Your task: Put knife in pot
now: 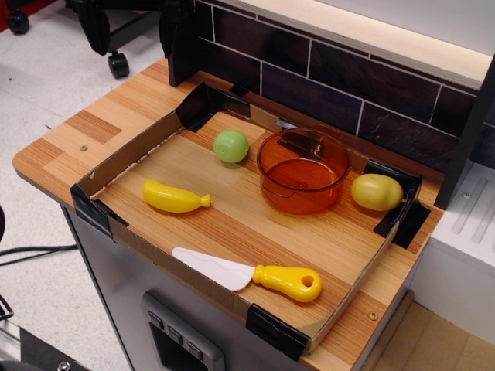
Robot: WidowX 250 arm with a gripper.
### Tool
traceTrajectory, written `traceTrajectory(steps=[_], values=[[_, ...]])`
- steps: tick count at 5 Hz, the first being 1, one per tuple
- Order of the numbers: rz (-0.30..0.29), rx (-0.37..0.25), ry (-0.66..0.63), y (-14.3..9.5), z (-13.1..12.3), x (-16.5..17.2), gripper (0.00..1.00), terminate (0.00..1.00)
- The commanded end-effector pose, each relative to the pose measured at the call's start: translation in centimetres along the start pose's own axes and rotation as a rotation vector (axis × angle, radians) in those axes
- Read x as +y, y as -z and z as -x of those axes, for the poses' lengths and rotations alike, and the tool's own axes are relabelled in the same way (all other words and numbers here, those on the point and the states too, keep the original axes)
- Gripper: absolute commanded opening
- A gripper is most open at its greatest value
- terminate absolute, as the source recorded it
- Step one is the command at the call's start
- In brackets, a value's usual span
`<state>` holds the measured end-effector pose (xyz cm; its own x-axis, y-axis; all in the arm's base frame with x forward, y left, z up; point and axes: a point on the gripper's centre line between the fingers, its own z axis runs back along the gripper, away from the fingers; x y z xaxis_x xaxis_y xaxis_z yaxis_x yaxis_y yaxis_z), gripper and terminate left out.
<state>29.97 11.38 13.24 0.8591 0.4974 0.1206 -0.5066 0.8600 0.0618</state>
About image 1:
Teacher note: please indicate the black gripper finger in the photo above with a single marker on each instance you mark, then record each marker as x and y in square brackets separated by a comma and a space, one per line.
[95, 25]
[169, 25]

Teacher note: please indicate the toy knife yellow handle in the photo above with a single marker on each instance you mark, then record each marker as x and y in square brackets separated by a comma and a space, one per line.
[298, 283]

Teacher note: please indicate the orange transparent plastic pot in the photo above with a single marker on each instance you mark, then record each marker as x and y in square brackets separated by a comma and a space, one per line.
[302, 170]

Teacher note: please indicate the cardboard fence with black tape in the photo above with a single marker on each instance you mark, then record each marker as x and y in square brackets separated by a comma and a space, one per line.
[127, 244]

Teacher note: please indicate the black chair base with casters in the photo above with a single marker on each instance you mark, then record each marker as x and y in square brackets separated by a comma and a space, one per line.
[146, 16]

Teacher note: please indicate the green toy apple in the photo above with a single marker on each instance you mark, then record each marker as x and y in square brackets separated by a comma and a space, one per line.
[231, 146]

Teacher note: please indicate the yellow toy banana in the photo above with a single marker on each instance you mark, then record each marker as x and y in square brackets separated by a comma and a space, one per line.
[172, 199]

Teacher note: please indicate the yellow-green toy potato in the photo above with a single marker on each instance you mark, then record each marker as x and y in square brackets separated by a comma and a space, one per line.
[376, 192]

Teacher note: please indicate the light wooden shelf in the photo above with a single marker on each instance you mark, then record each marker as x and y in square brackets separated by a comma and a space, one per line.
[426, 54]

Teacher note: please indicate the grey oven control panel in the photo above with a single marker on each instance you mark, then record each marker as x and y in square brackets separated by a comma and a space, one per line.
[179, 346]

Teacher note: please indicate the black vertical post left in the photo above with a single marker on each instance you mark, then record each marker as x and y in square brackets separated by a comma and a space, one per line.
[185, 60]

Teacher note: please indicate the black vertical post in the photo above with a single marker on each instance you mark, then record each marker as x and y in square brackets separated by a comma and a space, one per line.
[185, 60]
[461, 161]

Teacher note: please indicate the black vertical post right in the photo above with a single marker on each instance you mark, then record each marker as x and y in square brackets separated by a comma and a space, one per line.
[461, 161]

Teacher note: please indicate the metal frame with screw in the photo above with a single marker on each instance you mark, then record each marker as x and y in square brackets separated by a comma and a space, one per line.
[22, 350]

